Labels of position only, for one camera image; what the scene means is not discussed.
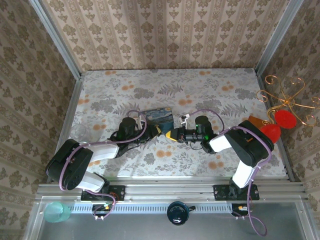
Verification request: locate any red plastic goblet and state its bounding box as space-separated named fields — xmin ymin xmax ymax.
xmin=259 ymin=108 xmax=298 ymax=145

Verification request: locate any clear glass cup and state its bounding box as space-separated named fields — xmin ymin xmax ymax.
xmin=71 ymin=123 xmax=88 ymax=146

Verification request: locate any aluminium front rail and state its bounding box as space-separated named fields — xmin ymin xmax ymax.
xmin=34 ymin=183 xmax=308 ymax=203

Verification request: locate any brown wooden board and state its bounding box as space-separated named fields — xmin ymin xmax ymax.
xmin=247 ymin=114 xmax=265 ymax=128

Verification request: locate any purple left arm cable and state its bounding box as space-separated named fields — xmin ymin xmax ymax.
xmin=59 ymin=109 xmax=151 ymax=221

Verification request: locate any aluminium table side rail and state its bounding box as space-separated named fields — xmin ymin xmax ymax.
xmin=253 ymin=69 xmax=296 ymax=182
xmin=46 ymin=77 xmax=85 ymax=183

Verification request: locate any starry night tin box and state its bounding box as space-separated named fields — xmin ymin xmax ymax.
xmin=144 ymin=106 xmax=175 ymax=135

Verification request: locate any grey slotted cable duct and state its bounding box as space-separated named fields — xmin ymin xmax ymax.
xmin=67 ymin=202 xmax=251 ymax=213

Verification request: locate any grey metal tray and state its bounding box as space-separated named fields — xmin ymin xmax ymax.
xmin=23 ymin=197 xmax=316 ymax=240

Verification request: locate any aluminium frame corner post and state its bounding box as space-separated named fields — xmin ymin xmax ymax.
xmin=253 ymin=0 xmax=307 ymax=77
xmin=28 ymin=0 xmax=83 ymax=80

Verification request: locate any teal plastic cup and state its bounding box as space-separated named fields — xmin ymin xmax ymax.
xmin=44 ymin=201 xmax=72 ymax=224

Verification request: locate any black power connector block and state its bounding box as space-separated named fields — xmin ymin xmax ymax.
xmin=231 ymin=203 xmax=251 ymax=217
xmin=91 ymin=203 xmax=113 ymax=217

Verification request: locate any dark blue mug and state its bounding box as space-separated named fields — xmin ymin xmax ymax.
xmin=166 ymin=200 xmax=196 ymax=226

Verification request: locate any floral tablecloth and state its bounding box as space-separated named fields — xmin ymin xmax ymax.
xmin=72 ymin=67 xmax=287 ymax=179

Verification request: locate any gold wire ornament stand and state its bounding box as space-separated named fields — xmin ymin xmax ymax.
xmin=256 ymin=74 xmax=320 ymax=126

